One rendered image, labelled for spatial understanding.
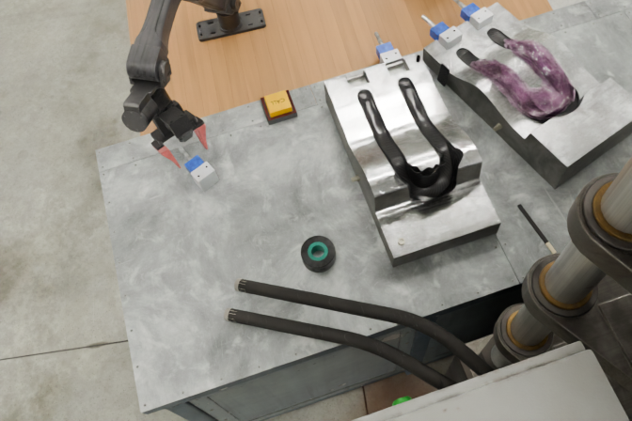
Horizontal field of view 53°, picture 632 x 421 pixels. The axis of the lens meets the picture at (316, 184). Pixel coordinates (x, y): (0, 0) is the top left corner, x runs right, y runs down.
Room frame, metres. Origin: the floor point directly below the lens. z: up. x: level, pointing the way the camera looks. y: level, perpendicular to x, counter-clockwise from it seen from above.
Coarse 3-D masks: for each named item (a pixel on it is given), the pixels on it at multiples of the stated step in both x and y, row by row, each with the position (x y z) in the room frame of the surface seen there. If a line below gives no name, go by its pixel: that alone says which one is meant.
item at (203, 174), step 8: (184, 152) 0.88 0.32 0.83; (192, 160) 0.85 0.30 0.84; (200, 160) 0.84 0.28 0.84; (192, 168) 0.82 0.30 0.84; (200, 168) 0.81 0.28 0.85; (208, 168) 0.81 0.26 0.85; (192, 176) 0.80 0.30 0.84; (200, 176) 0.79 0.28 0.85; (208, 176) 0.79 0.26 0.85; (216, 176) 0.80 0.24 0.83; (200, 184) 0.77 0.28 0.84; (208, 184) 0.78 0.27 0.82
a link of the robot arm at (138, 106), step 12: (168, 72) 0.89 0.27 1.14; (132, 84) 0.89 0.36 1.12; (144, 84) 0.88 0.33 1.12; (156, 84) 0.87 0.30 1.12; (132, 96) 0.84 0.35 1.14; (144, 96) 0.83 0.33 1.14; (132, 108) 0.80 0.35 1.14; (144, 108) 0.81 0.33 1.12; (156, 108) 0.83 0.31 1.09; (132, 120) 0.80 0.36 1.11; (144, 120) 0.79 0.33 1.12
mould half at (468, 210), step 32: (384, 64) 1.01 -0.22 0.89; (416, 64) 0.99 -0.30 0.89; (352, 96) 0.93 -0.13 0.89; (384, 96) 0.91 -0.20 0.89; (352, 128) 0.84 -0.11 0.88; (416, 128) 0.80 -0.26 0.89; (448, 128) 0.78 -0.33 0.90; (352, 160) 0.77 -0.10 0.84; (384, 160) 0.71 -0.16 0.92; (416, 160) 0.69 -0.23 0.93; (480, 160) 0.66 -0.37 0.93; (384, 192) 0.62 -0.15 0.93; (480, 192) 0.62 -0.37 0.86; (384, 224) 0.58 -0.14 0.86; (416, 224) 0.57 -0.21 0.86; (448, 224) 0.55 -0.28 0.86; (480, 224) 0.54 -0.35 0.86; (416, 256) 0.50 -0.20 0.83
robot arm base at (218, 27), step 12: (240, 12) 1.34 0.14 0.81; (252, 12) 1.34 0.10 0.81; (204, 24) 1.32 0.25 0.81; (216, 24) 1.31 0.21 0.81; (228, 24) 1.28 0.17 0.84; (240, 24) 1.29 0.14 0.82; (252, 24) 1.29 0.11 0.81; (264, 24) 1.28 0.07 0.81; (204, 36) 1.28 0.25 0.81; (216, 36) 1.27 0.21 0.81; (228, 36) 1.27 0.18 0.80
